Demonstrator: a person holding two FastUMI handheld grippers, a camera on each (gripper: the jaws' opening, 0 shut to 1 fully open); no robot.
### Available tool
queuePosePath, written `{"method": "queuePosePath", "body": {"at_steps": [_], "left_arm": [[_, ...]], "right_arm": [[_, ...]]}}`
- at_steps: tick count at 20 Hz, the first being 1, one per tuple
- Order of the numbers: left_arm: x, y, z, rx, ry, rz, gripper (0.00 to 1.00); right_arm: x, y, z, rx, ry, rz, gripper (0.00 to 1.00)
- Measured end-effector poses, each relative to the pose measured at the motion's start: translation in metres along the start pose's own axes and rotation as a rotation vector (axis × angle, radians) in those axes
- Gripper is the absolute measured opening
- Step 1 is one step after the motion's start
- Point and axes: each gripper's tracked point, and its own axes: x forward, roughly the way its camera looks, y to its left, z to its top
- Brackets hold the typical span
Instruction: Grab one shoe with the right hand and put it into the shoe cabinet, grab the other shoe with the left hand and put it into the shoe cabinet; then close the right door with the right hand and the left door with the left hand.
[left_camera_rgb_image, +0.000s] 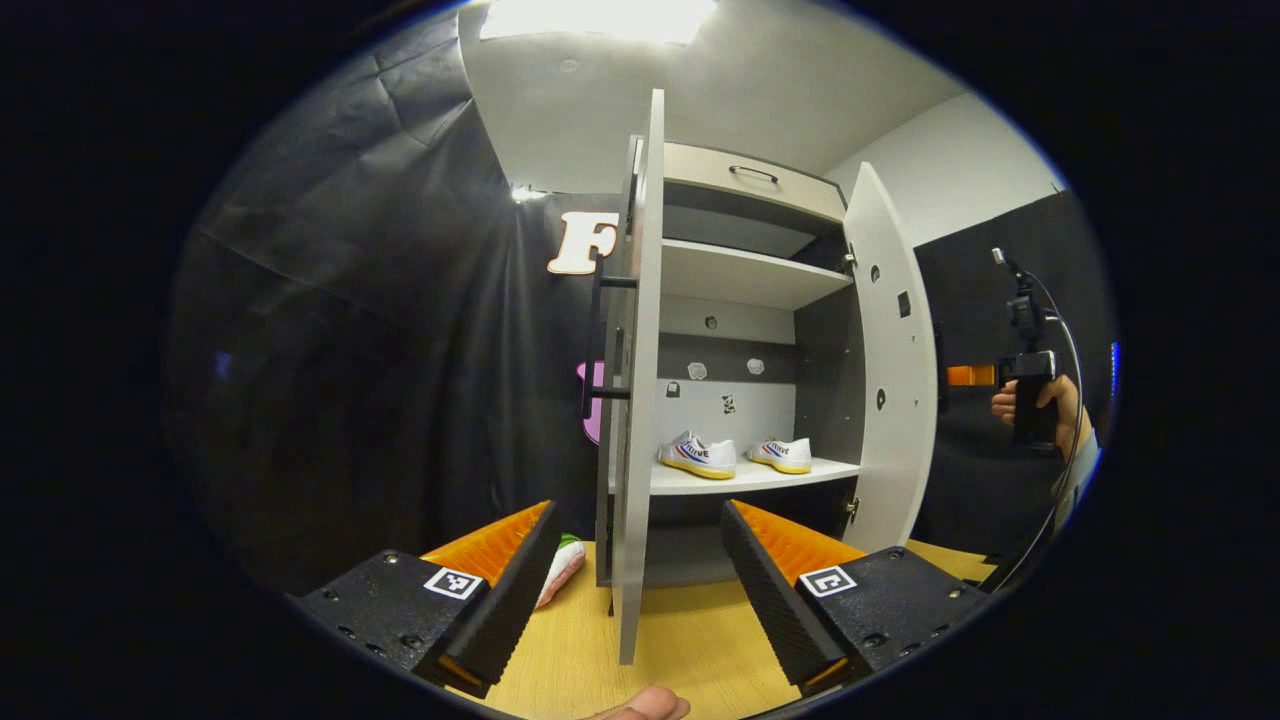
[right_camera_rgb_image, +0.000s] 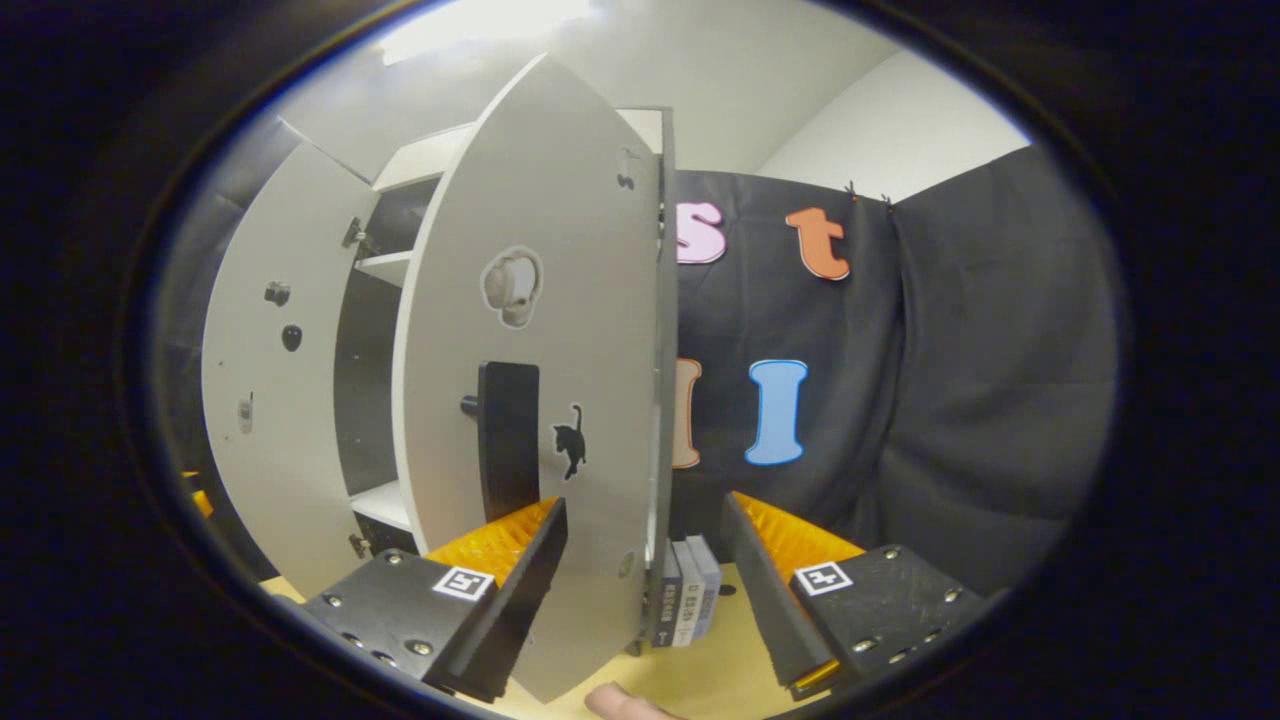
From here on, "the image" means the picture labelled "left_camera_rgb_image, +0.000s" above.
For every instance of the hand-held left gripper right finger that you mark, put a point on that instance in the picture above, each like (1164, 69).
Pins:
(760, 590)

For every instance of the white cabinet drawer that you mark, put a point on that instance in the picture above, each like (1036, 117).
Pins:
(720, 185)

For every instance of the white canvas shoe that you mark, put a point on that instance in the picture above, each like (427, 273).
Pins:
(698, 455)
(782, 455)

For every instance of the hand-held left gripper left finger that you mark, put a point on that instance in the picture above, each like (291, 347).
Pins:
(515, 590)

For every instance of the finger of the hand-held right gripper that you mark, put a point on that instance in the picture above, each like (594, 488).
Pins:
(970, 375)

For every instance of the watermelon slice toy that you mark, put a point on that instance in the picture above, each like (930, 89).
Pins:
(560, 572)

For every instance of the white shoe cabinet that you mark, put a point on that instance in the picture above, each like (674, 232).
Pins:
(740, 275)

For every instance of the white cabinet door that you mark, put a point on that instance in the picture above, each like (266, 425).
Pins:
(640, 400)
(895, 400)

